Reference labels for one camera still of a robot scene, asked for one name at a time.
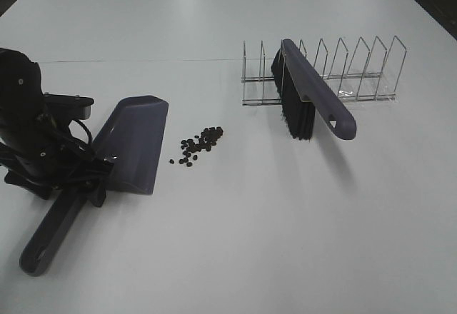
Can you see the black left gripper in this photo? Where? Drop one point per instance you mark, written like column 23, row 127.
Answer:
column 43, row 152

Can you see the purple plastic dustpan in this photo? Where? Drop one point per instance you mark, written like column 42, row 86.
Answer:
column 131, row 141

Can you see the pile of coffee beans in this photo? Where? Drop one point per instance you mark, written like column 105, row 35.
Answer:
column 191, row 147

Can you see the purple hand brush black bristles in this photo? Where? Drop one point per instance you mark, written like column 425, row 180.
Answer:
column 304, row 93

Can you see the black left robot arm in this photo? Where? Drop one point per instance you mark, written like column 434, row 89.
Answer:
column 20, row 80

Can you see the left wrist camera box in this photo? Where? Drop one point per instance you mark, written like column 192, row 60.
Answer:
column 65, row 106

